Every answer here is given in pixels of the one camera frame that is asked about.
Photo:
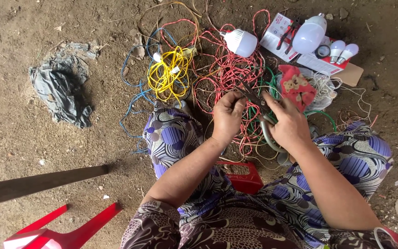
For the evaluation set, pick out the person's right hand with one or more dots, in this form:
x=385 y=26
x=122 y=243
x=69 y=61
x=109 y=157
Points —
x=290 y=128

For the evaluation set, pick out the person's left hand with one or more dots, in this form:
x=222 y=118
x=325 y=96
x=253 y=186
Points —
x=227 y=119

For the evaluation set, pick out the red cloth with bear print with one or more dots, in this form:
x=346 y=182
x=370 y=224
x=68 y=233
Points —
x=297 y=87

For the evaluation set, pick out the red plastic stool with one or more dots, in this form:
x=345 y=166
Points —
x=244 y=178

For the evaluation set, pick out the white red bulb box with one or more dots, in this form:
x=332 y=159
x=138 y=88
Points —
x=320 y=65
x=276 y=38

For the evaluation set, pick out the white plug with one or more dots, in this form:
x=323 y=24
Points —
x=175 y=69

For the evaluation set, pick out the medium white light bulb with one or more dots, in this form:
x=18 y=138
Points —
x=240 y=42

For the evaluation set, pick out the brown cardboard piece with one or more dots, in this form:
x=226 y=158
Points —
x=352 y=74

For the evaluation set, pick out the black tape roll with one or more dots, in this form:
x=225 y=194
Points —
x=322 y=51

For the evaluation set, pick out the small white light bulb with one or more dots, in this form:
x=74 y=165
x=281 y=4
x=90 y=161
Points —
x=336 y=49
x=348 y=52

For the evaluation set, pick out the white lamp socket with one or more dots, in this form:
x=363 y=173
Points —
x=157 y=57

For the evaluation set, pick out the large white light bulb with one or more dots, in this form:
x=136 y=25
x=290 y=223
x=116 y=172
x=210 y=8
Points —
x=309 y=34

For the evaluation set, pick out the person's patterned purple dress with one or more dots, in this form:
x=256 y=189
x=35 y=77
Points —
x=240 y=214

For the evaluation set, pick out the crumpled grey plastic bag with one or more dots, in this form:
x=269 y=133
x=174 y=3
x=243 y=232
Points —
x=60 y=88

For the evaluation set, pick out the wooden plank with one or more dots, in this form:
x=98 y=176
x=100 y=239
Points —
x=40 y=185

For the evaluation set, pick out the red plastic chair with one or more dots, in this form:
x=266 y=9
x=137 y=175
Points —
x=60 y=232

